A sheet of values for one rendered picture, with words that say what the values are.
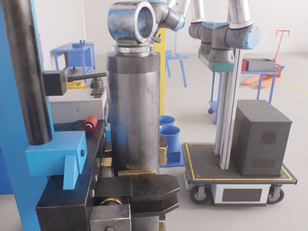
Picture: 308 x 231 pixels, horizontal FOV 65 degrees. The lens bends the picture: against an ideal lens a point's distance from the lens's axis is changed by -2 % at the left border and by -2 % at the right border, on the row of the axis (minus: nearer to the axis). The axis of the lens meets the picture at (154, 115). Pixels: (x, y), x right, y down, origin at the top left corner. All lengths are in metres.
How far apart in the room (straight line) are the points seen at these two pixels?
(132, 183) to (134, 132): 0.20
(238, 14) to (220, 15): 10.73
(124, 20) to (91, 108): 0.60
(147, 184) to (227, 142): 1.35
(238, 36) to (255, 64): 2.37
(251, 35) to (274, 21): 11.83
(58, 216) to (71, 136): 0.30
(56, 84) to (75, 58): 6.90
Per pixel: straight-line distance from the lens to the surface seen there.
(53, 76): 1.08
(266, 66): 4.12
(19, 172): 1.19
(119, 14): 0.93
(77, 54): 7.96
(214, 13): 12.31
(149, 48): 0.94
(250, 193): 2.36
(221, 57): 1.83
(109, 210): 0.90
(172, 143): 2.86
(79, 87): 1.94
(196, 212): 2.37
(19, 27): 0.86
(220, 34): 1.81
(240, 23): 1.69
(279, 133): 2.23
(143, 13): 1.01
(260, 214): 2.50
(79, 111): 1.39
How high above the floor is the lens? 1.60
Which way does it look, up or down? 22 degrees down
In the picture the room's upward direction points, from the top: straight up
